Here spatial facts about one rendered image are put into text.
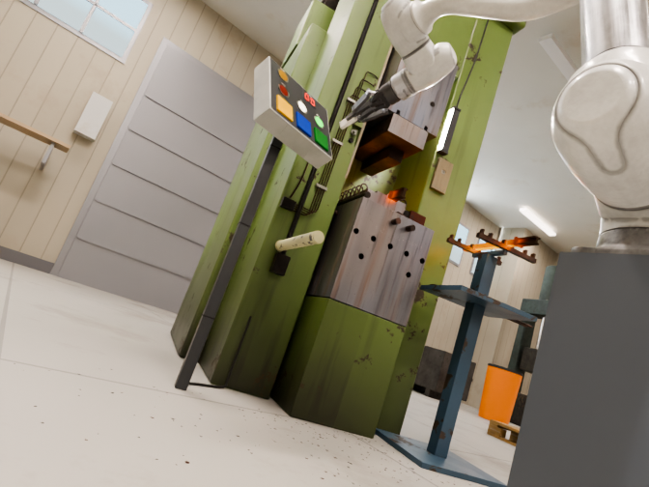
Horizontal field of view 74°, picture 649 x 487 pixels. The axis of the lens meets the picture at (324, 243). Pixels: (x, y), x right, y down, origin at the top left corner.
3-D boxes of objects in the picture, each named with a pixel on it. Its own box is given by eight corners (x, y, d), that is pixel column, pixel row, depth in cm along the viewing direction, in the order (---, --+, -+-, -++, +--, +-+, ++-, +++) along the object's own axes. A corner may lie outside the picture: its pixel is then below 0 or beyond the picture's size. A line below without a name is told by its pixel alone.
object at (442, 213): (400, 437, 200) (514, 31, 246) (352, 423, 191) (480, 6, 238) (357, 410, 240) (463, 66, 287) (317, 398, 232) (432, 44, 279)
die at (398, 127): (423, 150, 199) (428, 132, 201) (387, 130, 193) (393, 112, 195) (378, 170, 238) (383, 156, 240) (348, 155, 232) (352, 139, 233)
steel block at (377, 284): (407, 327, 182) (435, 231, 191) (329, 297, 170) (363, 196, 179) (350, 315, 234) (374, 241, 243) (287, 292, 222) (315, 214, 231)
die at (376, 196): (401, 219, 192) (407, 202, 194) (363, 201, 186) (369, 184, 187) (358, 229, 231) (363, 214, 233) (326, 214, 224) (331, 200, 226)
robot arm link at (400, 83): (420, 98, 144) (405, 106, 147) (414, 79, 148) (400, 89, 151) (407, 80, 137) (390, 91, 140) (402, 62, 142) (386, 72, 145)
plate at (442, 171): (444, 194, 217) (453, 164, 221) (431, 186, 214) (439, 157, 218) (442, 194, 219) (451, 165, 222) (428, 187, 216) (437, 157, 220)
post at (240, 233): (185, 391, 144) (294, 113, 166) (174, 387, 142) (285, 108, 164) (184, 388, 147) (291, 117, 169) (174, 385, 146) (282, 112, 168)
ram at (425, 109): (450, 145, 206) (471, 74, 214) (384, 106, 193) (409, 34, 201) (403, 166, 244) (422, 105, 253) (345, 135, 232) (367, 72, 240)
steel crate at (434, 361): (418, 389, 744) (429, 350, 759) (467, 409, 663) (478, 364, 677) (386, 380, 699) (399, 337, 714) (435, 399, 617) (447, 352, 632)
